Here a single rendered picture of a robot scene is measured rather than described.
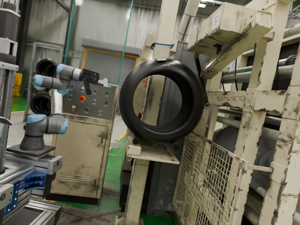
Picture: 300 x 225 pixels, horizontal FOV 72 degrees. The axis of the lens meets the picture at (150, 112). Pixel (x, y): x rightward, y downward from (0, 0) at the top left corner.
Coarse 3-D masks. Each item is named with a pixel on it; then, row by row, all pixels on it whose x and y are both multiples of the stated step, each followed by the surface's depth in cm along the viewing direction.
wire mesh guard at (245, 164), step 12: (192, 132) 165; (216, 144) 124; (192, 156) 159; (204, 156) 137; (180, 168) 183; (180, 180) 177; (192, 180) 151; (216, 180) 117; (228, 180) 105; (240, 180) 94; (216, 192) 115; (240, 192) 94; (192, 204) 143; (180, 216) 162; (192, 216) 141
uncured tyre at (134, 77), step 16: (144, 64) 134; (160, 64) 133; (176, 64) 135; (128, 80) 134; (176, 80) 164; (192, 80) 136; (128, 96) 132; (192, 96) 163; (128, 112) 134; (192, 112) 139; (128, 128) 141; (144, 128) 135; (160, 128) 166; (176, 128) 165; (192, 128) 142
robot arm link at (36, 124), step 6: (36, 114) 144; (30, 120) 136; (36, 120) 136; (42, 120) 139; (48, 120) 142; (30, 126) 136; (36, 126) 137; (42, 126) 139; (30, 132) 136; (36, 132) 137; (42, 132) 141
